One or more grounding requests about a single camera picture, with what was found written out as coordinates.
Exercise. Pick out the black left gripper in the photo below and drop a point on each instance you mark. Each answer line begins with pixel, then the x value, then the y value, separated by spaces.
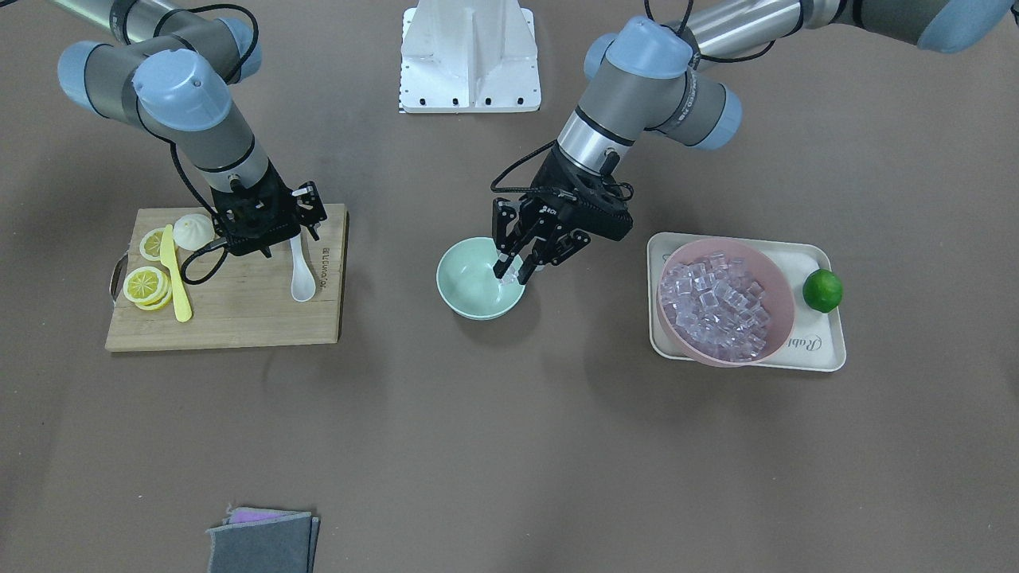
pixel 552 181

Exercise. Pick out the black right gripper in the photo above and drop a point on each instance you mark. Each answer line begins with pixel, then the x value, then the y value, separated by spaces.
pixel 278 193

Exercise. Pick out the clear ice cube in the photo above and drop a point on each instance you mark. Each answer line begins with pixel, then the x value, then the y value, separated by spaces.
pixel 511 275

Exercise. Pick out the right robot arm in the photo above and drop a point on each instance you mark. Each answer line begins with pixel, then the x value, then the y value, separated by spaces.
pixel 169 73

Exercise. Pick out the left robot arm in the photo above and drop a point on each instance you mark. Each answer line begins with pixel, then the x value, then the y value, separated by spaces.
pixel 647 78

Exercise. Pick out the mint green bowl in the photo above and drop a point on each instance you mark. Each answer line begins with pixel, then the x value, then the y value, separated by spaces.
pixel 466 282

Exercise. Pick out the white ceramic spoon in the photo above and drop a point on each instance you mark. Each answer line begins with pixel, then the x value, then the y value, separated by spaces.
pixel 303 281

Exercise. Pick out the pile of ice cubes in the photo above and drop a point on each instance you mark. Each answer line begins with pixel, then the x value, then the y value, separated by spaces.
pixel 715 304

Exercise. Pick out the pink bowl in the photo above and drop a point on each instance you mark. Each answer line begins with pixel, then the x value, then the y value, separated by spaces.
pixel 779 300

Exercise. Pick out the yellow plastic knife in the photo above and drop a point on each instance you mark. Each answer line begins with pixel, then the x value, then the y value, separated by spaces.
pixel 182 309

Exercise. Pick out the wooden cutting board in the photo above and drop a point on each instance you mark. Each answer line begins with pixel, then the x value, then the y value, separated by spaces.
pixel 248 302

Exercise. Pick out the lemon slice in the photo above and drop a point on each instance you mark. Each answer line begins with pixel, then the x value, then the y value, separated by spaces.
pixel 150 245

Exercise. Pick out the stacked lemon slices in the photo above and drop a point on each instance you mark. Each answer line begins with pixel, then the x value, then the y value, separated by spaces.
pixel 148 288

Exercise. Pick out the cream serving tray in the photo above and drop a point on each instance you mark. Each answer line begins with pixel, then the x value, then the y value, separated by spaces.
pixel 816 343

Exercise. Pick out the green lime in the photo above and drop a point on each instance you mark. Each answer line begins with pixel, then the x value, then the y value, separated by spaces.
pixel 822 291

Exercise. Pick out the grey folded cloth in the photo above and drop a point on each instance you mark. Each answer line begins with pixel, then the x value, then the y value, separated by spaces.
pixel 264 540

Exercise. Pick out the metal board handle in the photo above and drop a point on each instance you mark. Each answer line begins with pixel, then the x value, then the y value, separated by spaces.
pixel 116 278

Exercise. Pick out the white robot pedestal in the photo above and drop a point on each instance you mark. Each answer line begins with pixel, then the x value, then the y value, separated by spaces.
pixel 468 57

